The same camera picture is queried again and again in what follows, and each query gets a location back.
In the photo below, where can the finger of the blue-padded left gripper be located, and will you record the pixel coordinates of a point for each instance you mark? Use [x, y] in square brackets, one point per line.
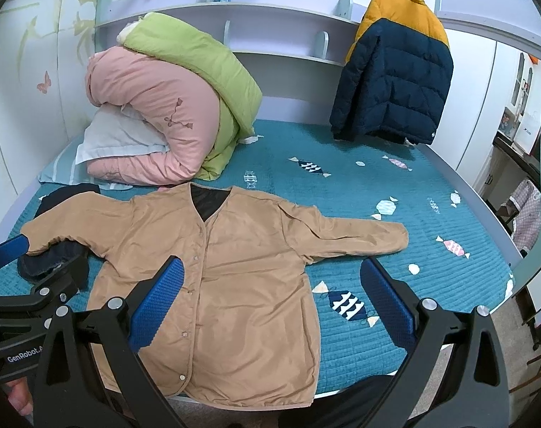
[12, 249]

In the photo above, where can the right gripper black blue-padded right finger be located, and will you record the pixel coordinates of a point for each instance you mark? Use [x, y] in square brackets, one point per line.
[473, 391]

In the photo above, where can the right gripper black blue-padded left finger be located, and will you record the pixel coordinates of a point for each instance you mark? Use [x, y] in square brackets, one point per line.
[69, 391]

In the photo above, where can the tan button-up jacket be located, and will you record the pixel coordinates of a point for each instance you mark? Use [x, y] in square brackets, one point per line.
[244, 331]

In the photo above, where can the person's left hand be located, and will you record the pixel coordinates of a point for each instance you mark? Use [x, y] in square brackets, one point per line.
[20, 397]

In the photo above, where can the dark navy folded garment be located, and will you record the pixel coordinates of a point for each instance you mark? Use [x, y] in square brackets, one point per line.
[52, 244]

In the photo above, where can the blue striped pillow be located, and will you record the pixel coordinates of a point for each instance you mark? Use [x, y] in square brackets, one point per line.
[64, 170]

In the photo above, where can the teal quilted bed cover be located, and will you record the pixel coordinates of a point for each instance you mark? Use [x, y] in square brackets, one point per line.
[451, 256]

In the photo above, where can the white pillow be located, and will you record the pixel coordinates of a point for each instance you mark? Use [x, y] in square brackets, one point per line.
[113, 134]

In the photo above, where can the checked garment on chair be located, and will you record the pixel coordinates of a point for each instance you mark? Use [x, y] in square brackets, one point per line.
[524, 204]

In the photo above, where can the dark side desk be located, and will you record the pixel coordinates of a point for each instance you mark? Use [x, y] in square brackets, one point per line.
[528, 164]

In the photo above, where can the pink folded duvet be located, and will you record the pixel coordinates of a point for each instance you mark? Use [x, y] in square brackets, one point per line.
[173, 100]

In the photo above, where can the green folded duvet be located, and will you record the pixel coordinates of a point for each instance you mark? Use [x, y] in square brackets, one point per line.
[172, 40]

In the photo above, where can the navy and yellow puffer jacket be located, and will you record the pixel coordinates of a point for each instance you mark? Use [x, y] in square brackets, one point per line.
[396, 77]

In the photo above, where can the white headboard shelf unit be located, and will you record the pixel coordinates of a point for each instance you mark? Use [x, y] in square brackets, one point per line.
[295, 49]

